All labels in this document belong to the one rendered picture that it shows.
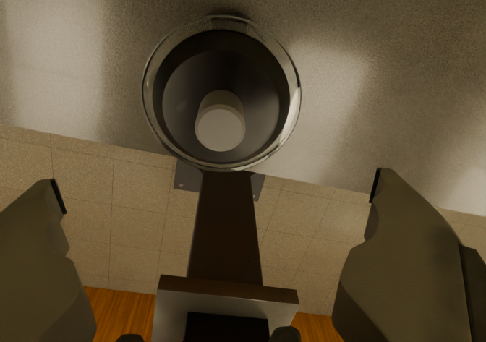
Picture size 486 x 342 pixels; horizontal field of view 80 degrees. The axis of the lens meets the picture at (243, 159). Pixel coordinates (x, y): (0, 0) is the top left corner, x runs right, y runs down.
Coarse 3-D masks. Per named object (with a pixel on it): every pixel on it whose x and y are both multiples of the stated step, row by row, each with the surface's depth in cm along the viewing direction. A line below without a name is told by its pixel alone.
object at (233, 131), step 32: (224, 32) 17; (192, 64) 17; (224, 64) 17; (256, 64) 17; (160, 96) 18; (192, 96) 18; (224, 96) 17; (256, 96) 18; (288, 96) 19; (192, 128) 19; (224, 128) 16; (256, 128) 19; (224, 160) 20
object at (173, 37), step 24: (192, 24) 17; (216, 24) 17; (240, 24) 17; (168, 48) 18; (144, 72) 19; (288, 72) 19; (144, 96) 19; (288, 120) 20; (168, 144) 21; (216, 168) 22; (240, 168) 22
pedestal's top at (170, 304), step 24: (168, 288) 63; (192, 288) 64; (216, 288) 65; (240, 288) 66; (264, 288) 68; (288, 288) 69; (168, 312) 66; (216, 312) 66; (240, 312) 67; (264, 312) 67; (288, 312) 68; (168, 336) 70
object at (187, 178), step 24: (192, 168) 155; (216, 192) 107; (240, 192) 111; (216, 216) 96; (240, 216) 98; (192, 240) 85; (216, 240) 86; (240, 240) 89; (192, 264) 77; (216, 264) 79; (240, 264) 80
